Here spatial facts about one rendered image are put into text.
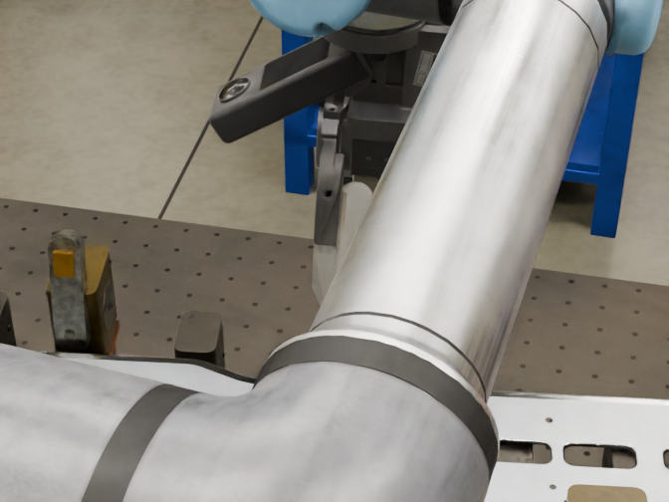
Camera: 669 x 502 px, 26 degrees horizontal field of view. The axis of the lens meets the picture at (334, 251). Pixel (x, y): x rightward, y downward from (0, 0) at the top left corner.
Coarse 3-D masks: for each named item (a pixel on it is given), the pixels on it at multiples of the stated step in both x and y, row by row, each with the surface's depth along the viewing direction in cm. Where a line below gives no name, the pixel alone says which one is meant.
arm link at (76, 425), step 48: (0, 384) 50; (48, 384) 50; (96, 384) 50; (144, 384) 51; (0, 432) 48; (48, 432) 48; (96, 432) 48; (144, 432) 48; (0, 480) 47; (48, 480) 47; (96, 480) 47
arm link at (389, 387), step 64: (448, 0) 75; (512, 0) 68; (576, 0) 69; (640, 0) 72; (448, 64) 66; (512, 64) 64; (576, 64) 67; (448, 128) 62; (512, 128) 62; (576, 128) 67; (384, 192) 60; (448, 192) 59; (512, 192) 60; (384, 256) 56; (448, 256) 56; (512, 256) 58; (320, 320) 56; (384, 320) 54; (448, 320) 54; (512, 320) 58; (256, 384) 53; (320, 384) 50; (384, 384) 50; (448, 384) 51; (192, 448) 47; (256, 448) 48; (320, 448) 48; (384, 448) 49; (448, 448) 50
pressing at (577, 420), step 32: (192, 384) 157; (224, 384) 157; (512, 416) 153; (544, 416) 153; (576, 416) 153; (608, 416) 153; (640, 416) 153; (640, 448) 149; (512, 480) 146; (544, 480) 146; (576, 480) 146; (608, 480) 146; (640, 480) 146
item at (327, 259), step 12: (348, 192) 97; (360, 192) 97; (348, 204) 97; (360, 204) 97; (348, 216) 97; (360, 216) 97; (348, 228) 97; (348, 240) 97; (324, 252) 96; (336, 252) 97; (324, 264) 97; (336, 264) 97; (324, 276) 97; (324, 288) 98
